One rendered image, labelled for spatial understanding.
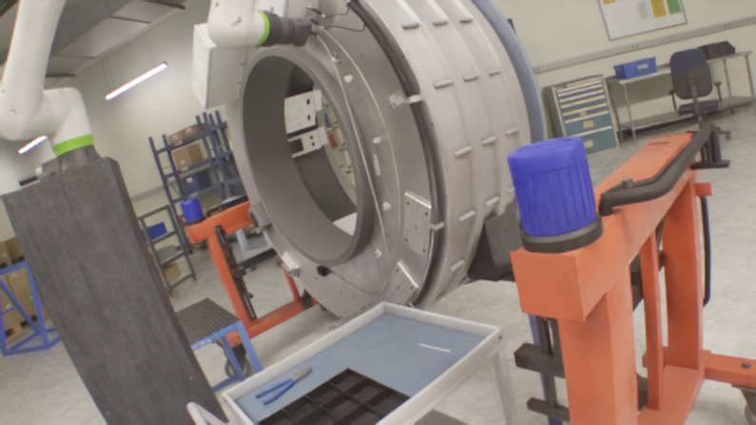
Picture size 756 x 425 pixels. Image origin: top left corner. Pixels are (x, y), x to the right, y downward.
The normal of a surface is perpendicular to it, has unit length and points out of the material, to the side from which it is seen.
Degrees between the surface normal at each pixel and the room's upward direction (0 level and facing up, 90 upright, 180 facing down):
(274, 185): 76
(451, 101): 86
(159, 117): 90
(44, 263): 90
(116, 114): 90
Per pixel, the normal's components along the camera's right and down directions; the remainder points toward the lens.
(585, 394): -0.76, 0.35
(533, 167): -0.59, 0.33
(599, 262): 0.58, -0.02
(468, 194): 0.65, 0.29
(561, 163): -0.07, 0.22
